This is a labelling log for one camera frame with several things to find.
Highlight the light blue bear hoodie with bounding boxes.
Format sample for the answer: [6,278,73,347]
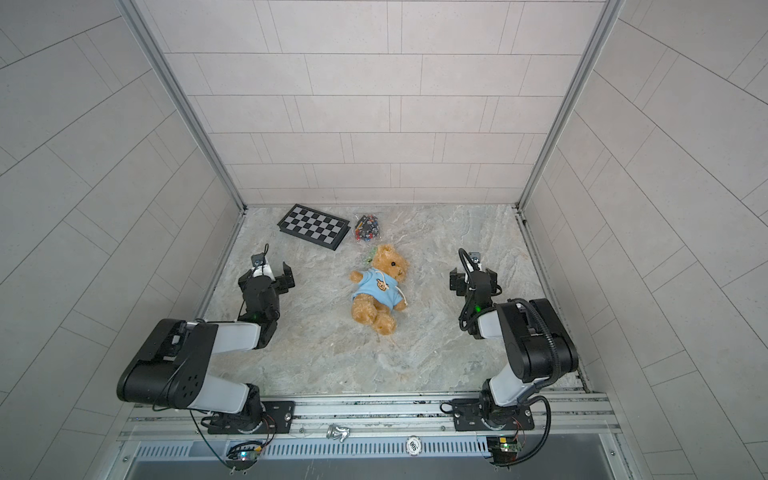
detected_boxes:
[352,268,405,310]

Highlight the brown teddy bear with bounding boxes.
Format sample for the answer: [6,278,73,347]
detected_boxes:
[349,244,409,335]

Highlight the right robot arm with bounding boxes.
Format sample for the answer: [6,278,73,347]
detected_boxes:
[449,270,578,431]

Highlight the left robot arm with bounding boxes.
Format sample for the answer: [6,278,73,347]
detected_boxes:
[116,254,295,435]

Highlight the black white chessboard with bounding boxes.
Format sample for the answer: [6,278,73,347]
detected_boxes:
[277,204,350,251]

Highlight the small green pieces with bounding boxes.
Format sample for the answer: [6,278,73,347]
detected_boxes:
[365,246,378,264]

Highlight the bag of colourful pieces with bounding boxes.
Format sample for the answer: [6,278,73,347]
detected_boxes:
[354,214,380,242]

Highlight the silver metal clip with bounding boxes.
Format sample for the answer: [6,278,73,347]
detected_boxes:
[326,424,351,443]

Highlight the left circuit board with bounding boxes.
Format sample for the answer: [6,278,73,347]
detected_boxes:
[227,440,265,462]

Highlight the circuit board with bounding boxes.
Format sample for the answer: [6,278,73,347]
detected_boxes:
[227,440,265,462]
[486,436,522,464]

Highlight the right circuit board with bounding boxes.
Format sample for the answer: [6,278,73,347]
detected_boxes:
[486,436,522,464]

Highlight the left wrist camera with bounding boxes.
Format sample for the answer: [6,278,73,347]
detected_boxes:
[251,243,275,281]

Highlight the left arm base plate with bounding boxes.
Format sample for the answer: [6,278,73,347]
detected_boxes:
[200,401,296,435]

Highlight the aluminium mounting rail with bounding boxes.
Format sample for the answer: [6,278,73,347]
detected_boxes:
[116,392,622,442]

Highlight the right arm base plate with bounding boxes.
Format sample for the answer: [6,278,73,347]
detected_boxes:
[447,398,535,432]

